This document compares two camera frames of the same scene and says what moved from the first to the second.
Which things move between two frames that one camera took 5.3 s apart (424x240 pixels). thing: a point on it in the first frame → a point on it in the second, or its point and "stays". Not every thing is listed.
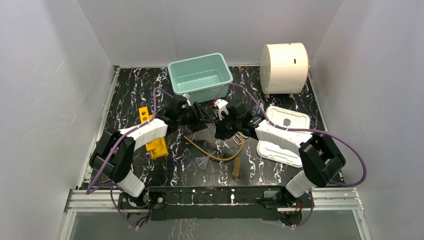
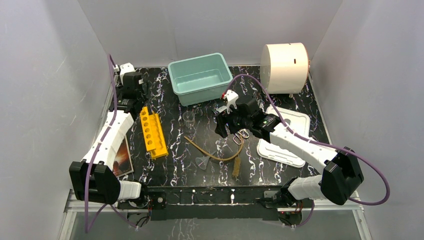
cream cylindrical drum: [284, 68] stays
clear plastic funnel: [202, 161] stays
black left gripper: [197, 115] → [133, 79]
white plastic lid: [288, 119] stays
